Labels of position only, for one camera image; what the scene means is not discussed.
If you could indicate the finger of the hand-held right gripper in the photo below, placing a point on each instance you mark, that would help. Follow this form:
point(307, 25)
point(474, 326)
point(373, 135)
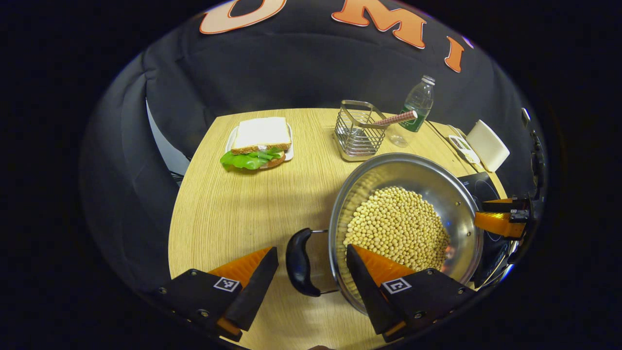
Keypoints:
point(498, 224)
point(505, 206)

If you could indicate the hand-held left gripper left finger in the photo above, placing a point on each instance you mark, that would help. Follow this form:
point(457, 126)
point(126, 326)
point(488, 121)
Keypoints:
point(255, 291)

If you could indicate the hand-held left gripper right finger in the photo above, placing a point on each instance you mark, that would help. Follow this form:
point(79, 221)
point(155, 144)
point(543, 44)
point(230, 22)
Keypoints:
point(371, 296)

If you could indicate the black induction cooktop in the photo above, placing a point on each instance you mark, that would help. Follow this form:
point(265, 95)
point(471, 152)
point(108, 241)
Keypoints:
point(478, 187)

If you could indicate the white toaster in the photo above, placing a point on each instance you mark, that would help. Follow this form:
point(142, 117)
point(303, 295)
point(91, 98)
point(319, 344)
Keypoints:
point(488, 146)

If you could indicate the white divided plate with beans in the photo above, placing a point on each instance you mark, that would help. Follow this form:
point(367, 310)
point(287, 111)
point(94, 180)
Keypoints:
point(461, 148)

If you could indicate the pile of soybeans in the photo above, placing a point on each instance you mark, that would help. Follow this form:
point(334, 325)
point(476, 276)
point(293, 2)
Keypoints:
point(398, 223)

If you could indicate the clear water bottle green label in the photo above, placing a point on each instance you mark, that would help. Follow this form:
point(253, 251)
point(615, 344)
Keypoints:
point(418, 104)

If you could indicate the pink checked stick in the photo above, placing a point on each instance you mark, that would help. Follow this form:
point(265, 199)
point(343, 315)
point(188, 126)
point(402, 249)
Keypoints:
point(398, 118)

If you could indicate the sandwich with lettuce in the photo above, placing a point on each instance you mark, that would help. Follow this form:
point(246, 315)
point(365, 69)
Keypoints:
point(260, 133)

